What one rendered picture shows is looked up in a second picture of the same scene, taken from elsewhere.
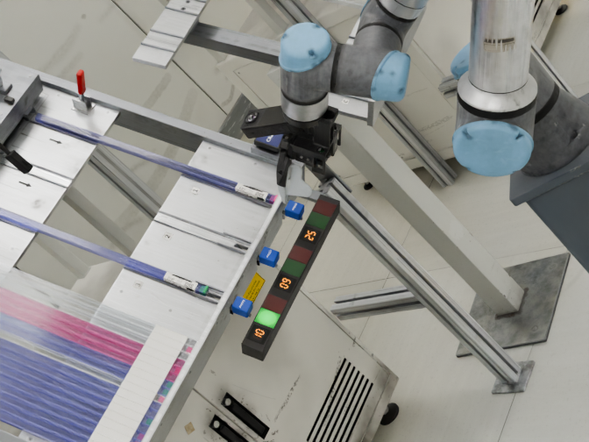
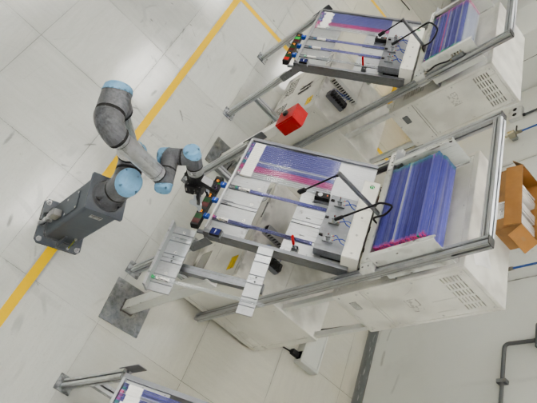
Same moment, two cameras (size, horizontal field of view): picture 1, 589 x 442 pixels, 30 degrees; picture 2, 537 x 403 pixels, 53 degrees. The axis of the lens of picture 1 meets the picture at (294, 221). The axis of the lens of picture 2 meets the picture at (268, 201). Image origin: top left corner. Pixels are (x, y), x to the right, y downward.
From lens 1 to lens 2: 2.92 m
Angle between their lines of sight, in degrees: 76
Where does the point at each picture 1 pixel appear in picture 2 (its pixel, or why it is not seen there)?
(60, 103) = (304, 251)
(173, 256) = (248, 198)
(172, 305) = (246, 184)
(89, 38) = not seen: outside the picture
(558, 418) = (122, 238)
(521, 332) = (126, 287)
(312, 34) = (188, 149)
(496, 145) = not seen: hidden behind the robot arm
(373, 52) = (169, 151)
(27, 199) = (305, 213)
